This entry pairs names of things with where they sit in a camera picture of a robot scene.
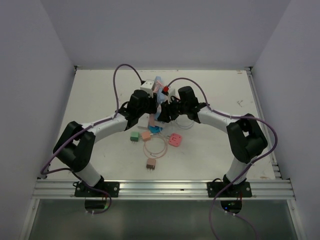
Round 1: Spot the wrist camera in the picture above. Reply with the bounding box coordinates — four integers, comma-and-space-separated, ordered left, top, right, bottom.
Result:
161, 85, 176, 104
140, 79, 156, 98

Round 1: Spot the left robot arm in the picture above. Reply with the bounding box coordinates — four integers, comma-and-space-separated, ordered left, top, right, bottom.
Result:
53, 89, 159, 197

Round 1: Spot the green plug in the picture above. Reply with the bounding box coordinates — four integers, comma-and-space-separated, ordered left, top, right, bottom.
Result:
129, 131, 140, 143

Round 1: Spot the pink power strip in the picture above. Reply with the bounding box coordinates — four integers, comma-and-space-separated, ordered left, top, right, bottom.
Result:
148, 114, 156, 127

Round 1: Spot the silver white charger block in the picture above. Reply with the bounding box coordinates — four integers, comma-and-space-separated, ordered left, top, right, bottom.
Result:
154, 120, 166, 128

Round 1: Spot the light blue power strip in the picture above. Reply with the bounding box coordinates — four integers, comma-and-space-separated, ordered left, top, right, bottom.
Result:
154, 76, 167, 105

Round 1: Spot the aluminium front rail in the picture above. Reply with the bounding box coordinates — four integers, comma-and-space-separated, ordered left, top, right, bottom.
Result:
32, 179, 295, 200

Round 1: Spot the blue square charger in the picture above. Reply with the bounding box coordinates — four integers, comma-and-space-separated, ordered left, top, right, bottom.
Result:
148, 125, 163, 134

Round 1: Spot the pink square charger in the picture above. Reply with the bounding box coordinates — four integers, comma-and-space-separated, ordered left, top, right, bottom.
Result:
168, 133, 182, 147

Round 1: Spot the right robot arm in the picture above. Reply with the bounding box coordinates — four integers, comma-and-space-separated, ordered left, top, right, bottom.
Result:
157, 86, 268, 197

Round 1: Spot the light blue small plug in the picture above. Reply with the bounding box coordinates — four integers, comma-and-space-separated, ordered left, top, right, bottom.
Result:
154, 111, 161, 122

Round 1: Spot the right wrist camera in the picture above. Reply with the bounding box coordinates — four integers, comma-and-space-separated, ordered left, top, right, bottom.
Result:
161, 85, 176, 104

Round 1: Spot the white charger plug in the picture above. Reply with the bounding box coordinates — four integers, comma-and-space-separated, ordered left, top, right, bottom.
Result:
137, 122, 149, 130

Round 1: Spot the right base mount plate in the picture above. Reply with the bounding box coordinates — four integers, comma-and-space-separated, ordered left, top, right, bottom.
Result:
206, 178, 252, 200

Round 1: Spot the pink charger plug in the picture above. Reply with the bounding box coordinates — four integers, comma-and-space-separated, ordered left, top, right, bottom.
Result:
141, 131, 152, 142

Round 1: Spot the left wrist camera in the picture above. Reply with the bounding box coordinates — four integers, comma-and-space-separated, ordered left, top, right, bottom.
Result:
140, 79, 156, 98

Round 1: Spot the thin pink charger cable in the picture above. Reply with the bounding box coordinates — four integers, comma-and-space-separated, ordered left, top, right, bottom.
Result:
142, 132, 169, 160

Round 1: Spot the brown plug adapter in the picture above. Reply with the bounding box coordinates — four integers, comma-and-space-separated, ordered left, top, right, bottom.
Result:
146, 158, 157, 171

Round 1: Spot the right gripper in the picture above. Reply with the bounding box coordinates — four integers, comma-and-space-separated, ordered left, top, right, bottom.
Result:
158, 96, 188, 123

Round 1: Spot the base mount plate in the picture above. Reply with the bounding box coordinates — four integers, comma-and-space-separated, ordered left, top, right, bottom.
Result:
206, 178, 252, 200
72, 181, 120, 198

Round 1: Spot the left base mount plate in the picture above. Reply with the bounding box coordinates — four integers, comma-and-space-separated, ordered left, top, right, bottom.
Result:
72, 181, 120, 198

